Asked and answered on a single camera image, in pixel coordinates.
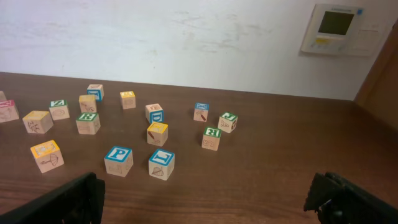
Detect yellow block right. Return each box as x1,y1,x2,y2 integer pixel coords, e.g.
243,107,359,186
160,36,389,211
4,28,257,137
147,121,169,146

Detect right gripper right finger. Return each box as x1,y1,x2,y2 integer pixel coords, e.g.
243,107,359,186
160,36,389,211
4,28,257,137
303,172,397,224

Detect green J block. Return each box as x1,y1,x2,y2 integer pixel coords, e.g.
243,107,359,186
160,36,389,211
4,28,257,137
218,112,238,133

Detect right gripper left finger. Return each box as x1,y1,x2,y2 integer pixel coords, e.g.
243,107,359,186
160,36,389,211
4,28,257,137
1,172,105,224

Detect blue L block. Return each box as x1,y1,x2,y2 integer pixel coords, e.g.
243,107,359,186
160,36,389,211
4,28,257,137
149,149,175,180

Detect wooden block blue side top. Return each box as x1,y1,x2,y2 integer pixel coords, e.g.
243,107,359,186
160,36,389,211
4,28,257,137
87,84,104,101

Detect wall control panel white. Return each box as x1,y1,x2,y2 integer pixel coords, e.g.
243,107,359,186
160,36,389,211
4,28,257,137
300,3,397,57

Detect blue X block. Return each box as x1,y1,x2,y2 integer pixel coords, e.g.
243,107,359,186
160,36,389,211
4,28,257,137
193,103,210,122

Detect green r block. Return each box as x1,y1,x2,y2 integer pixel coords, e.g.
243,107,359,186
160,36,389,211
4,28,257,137
76,113,101,135
201,126,222,151

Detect blue P block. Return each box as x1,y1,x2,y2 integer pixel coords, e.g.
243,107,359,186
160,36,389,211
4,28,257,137
104,146,134,177

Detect yellow umbrella block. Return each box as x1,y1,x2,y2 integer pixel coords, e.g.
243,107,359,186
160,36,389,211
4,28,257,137
30,140,64,173

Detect red A block centre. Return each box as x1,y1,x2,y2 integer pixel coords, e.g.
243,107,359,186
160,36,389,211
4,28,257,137
0,100,19,123

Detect green Z block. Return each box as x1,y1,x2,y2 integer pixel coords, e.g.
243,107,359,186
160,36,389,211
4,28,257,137
49,100,70,121

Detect wooden D block blue side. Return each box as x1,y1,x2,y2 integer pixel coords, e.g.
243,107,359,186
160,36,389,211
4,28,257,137
146,103,165,124

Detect yellow block top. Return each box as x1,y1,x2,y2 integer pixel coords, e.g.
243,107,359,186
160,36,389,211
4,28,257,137
120,91,136,110

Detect yellow block upper centre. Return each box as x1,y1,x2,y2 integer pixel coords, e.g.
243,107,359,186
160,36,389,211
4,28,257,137
79,95,97,113

